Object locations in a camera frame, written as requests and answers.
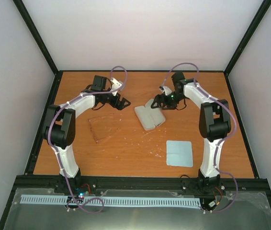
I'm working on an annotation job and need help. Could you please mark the light blue cleaning cloth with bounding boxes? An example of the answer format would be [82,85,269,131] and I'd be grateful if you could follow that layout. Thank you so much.
[166,140,193,168]

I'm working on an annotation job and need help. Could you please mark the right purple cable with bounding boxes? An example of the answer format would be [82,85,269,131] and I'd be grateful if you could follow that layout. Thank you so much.
[160,62,238,214]

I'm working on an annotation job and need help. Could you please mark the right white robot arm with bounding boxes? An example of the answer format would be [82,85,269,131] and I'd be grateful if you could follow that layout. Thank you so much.
[151,72,233,194]

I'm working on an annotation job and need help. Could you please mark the transparent brown sunglasses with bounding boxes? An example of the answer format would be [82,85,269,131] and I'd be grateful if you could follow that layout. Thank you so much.
[88,113,120,144]

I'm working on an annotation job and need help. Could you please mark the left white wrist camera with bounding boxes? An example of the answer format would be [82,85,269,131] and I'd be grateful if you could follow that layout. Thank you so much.
[110,78,124,96]

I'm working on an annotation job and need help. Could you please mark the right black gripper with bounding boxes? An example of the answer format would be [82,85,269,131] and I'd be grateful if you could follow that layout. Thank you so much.
[151,91,186,110]

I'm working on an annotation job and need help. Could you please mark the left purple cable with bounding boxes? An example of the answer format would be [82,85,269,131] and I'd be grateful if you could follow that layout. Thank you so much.
[47,65,129,213]

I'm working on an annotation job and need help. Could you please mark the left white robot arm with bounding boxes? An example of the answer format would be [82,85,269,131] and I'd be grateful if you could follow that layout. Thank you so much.
[42,75,131,193]

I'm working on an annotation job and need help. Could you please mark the black aluminium frame rail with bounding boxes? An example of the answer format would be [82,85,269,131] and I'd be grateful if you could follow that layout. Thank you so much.
[13,174,269,195]

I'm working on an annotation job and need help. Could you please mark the slotted grey cable duct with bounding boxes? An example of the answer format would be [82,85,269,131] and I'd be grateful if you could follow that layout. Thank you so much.
[20,195,201,208]

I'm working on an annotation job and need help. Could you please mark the metal base plate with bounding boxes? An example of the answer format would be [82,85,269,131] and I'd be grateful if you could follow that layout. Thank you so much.
[3,189,271,230]

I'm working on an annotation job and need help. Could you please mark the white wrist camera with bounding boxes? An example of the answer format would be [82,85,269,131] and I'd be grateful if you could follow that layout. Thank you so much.
[159,86,172,96]
[110,78,124,96]

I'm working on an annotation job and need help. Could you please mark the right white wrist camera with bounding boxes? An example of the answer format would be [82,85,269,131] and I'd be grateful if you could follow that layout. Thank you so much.
[159,86,172,96]

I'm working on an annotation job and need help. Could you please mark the pink glasses case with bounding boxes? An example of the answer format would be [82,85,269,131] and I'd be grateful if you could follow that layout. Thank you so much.
[134,99,166,131]

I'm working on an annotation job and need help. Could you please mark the purple cable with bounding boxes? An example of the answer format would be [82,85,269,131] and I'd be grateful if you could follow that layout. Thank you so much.
[47,65,129,213]
[160,62,238,214]

